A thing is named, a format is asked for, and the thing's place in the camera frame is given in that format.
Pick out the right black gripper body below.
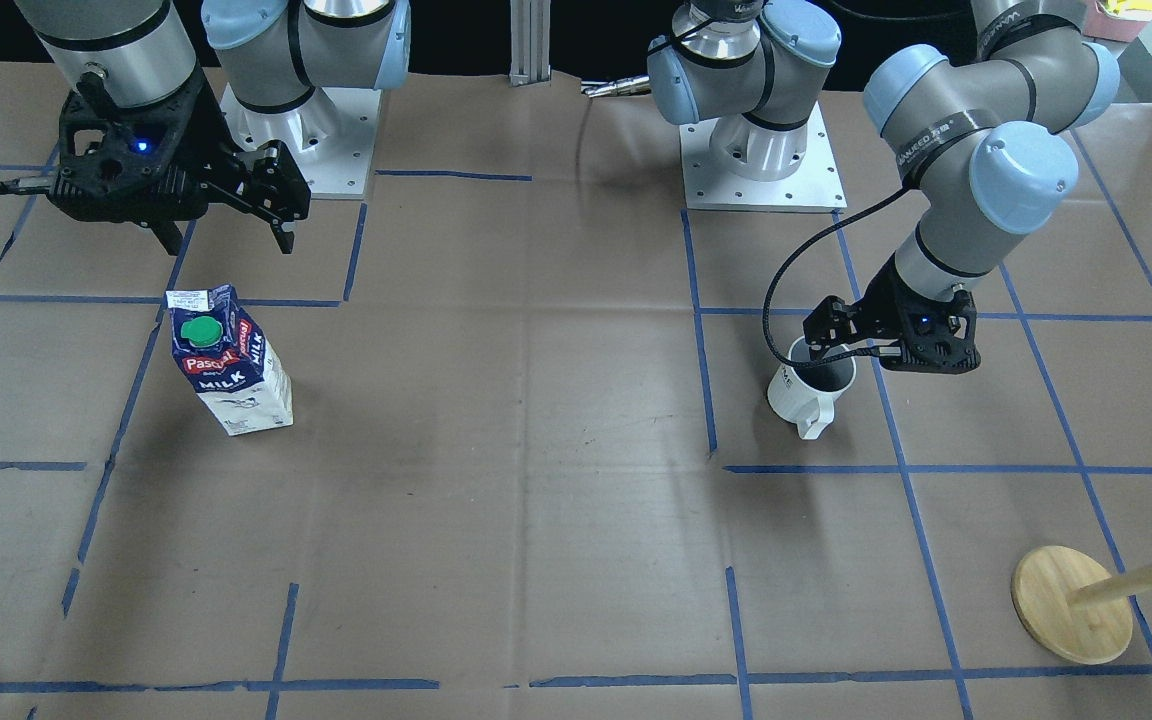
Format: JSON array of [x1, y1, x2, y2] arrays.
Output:
[[46, 70, 247, 223]]

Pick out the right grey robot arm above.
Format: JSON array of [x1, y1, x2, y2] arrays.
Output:
[[10, 1, 412, 256]]

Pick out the wooden mug tree stand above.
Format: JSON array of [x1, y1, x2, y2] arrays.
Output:
[[1010, 544, 1152, 665]]

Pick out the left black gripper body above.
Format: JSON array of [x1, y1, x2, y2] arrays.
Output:
[[861, 258, 980, 376]]

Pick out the blue white milk carton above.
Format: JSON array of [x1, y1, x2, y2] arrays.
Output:
[[164, 285, 294, 435]]

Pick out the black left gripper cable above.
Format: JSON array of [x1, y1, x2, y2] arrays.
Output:
[[761, 185, 927, 366]]

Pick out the white ceramic mug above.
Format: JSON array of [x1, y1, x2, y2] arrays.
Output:
[[765, 344, 856, 439]]

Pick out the aluminium frame post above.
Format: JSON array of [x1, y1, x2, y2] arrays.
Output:
[[508, 0, 552, 88]]

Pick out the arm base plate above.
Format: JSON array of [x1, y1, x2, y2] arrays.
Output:
[[679, 105, 847, 214], [221, 85, 384, 200]]

